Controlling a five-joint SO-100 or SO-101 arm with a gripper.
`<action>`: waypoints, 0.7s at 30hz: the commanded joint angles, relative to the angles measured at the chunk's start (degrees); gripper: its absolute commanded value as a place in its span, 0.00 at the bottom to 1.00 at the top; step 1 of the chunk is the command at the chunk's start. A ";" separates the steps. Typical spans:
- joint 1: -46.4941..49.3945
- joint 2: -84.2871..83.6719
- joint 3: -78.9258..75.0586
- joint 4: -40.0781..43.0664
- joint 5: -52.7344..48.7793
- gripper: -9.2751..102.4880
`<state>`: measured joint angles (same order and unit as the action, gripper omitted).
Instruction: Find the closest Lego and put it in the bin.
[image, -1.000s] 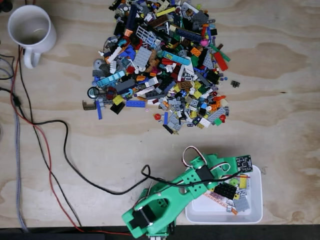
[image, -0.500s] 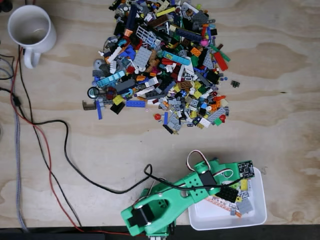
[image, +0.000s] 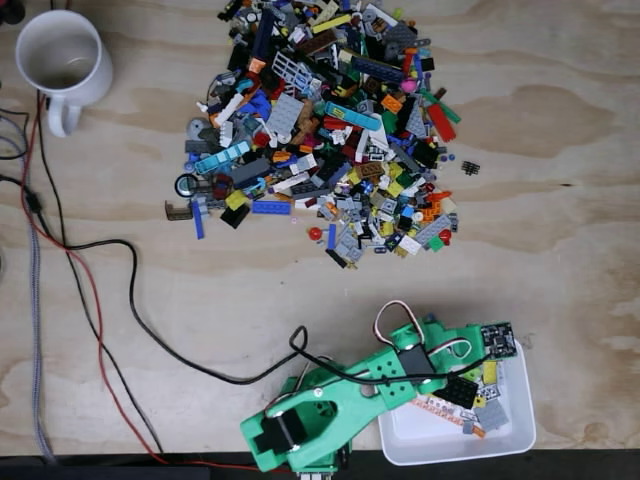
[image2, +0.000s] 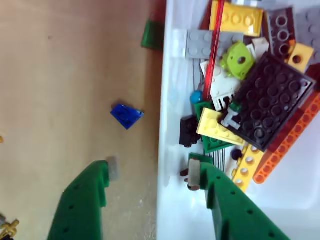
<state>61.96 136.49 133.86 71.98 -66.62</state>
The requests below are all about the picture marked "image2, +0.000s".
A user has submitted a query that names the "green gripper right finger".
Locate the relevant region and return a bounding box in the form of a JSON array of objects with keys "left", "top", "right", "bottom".
[{"left": 188, "top": 158, "right": 292, "bottom": 240}]

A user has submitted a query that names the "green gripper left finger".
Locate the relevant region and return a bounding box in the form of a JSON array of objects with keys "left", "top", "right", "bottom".
[{"left": 47, "top": 156, "right": 120, "bottom": 240}]

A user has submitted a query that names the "brown Lego piece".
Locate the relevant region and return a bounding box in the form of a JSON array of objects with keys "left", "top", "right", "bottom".
[{"left": 179, "top": 168, "right": 201, "bottom": 192}]

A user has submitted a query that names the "yellow technic Lego beam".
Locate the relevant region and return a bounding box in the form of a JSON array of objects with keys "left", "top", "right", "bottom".
[{"left": 231, "top": 143, "right": 266, "bottom": 192}]

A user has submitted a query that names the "white plastic bin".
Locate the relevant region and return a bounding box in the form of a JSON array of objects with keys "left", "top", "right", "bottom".
[{"left": 156, "top": 0, "right": 320, "bottom": 240}]

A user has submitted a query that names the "gold Lego piece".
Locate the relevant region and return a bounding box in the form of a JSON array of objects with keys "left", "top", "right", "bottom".
[{"left": 0, "top": 219, "right": 20, "bottom": 236}]

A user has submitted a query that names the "green Lego plate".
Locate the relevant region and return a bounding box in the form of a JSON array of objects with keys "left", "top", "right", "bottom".
[{"left": 193, "top": 99, "right": 241, "bottom": 155}]

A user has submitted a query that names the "pale yellow Lego plate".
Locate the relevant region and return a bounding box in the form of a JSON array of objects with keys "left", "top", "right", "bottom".
[{"left": 196, "top": 107, "right": 247, "bottom": 147}]

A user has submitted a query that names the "small grey Lego clip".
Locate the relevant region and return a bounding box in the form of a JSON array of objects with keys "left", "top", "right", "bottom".
[{"left": 219, "top": 109, "right": 242, "bottom": 131}]

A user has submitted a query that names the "small black Lego piece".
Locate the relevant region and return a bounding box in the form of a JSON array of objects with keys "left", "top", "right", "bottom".
[{"left": 179, "top": 116, "right": 202, "bottom": 148}]

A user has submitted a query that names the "blue wedge Lego plate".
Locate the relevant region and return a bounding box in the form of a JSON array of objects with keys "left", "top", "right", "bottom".
[{"left": 110, "top": 102, "right": 145, "bottom": 131}]

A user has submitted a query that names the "large black Lego plate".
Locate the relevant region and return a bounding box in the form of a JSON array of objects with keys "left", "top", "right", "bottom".
[{"left": 219, "top": 52, "right": 317, "bottom": 152}]

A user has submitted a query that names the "blue Lego ball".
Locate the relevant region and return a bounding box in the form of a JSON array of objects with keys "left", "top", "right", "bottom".
[{"left": 189, "top": 90, "right": 204, "bottom": 105}]

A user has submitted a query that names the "white Lego piece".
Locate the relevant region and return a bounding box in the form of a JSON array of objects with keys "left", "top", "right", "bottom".
[{"left": 199, "top": 59, "right": 242, "bottom": 112}]

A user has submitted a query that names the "lime green Lego piece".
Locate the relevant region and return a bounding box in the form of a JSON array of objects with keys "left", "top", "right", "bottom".
[{"left": 219, "top": 39, "right": 256, "bottom": 81}]

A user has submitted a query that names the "red translucent Lego bar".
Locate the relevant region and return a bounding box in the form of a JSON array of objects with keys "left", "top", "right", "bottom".
[{"left": 202, "top": 0, "right": 226, "bottom": 101}]

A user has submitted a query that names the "light grey Lego plate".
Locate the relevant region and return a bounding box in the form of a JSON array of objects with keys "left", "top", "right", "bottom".
[{"left": 185, "top": 29, "right": 251, "bottom": 61}]

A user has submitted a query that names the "small orange-yellow Lego brick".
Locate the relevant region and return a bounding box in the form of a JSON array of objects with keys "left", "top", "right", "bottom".
[{"left": 287, "top": 42, "right": 315, "bottom": 73}]

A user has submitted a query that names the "grey holed Lego piece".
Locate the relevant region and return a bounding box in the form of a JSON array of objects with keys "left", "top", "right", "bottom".
[{"left": 266, "top": 7, "right": 297, "bottom": 61}]

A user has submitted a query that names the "green Lego brick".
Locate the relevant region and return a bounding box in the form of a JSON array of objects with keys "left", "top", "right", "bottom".
[{"left": 140, "top": 19, "right": 166, "bottom": 51}]

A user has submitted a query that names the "yellow Lego brick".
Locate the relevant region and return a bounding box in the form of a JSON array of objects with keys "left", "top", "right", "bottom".
[{"left": 209, "top": 0, "right": 265, "bottom": 37}]

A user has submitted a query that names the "large grey Lego plate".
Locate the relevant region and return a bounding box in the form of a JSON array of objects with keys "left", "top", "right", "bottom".
[{"left": 292, "top": 7, "right": 320, "bottom": 48}]

